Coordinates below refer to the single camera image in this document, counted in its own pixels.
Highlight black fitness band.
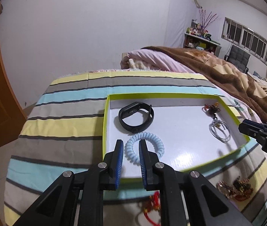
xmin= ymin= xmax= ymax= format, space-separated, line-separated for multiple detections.
xmin=118 ymin=102 xmax=154 ymax=134

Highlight light blue spiral hair tie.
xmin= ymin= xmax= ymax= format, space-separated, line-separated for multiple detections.
xmin=124 ymin=132 xmax=165 ymax=166

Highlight brown plush blanket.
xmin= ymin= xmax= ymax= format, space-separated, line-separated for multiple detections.
xmin=147 ymin=47 xmax=267 ymax=122

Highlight grey elastic hair ties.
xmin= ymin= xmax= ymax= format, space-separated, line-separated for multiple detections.
xmin=208 ymin=119 xmax=232 ymax=144

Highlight window with bars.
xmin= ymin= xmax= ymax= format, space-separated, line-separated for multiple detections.
xmin=221 ymin=18 xmax=267 ymax=65

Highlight black office chair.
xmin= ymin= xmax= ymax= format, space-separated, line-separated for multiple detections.
xmin=224 ymin=45 xmax=250 ymax=73

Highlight purple blossom branches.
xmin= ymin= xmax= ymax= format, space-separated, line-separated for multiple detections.
xmin=198 ymin=9 xmax=219 ymax=33

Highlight lime green cardboard tray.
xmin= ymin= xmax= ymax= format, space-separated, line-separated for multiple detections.
xmin=102 ymin=93 xmax=256 ymax=171

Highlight cluttered shelf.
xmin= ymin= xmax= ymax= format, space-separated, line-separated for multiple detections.
xmin=183 ymin=19 xmax=221 ymax=57

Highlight pink rhinestone hair clip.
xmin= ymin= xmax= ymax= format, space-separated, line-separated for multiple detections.
xmin=216 ymin=181 xmax=236 ymax=199

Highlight pink floral quilt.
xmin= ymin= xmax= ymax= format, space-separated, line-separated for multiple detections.
xmin=120 ymin=49 xmax=253 ymax=119

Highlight small red knot charm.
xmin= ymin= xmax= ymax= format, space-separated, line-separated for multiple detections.
xmin=143 ymin=191 xmax=161 ymax=226

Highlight dark beaded amber hair tie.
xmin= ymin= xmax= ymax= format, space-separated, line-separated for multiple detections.
xmin=201 ymin=102 xmax=221 ymax=119

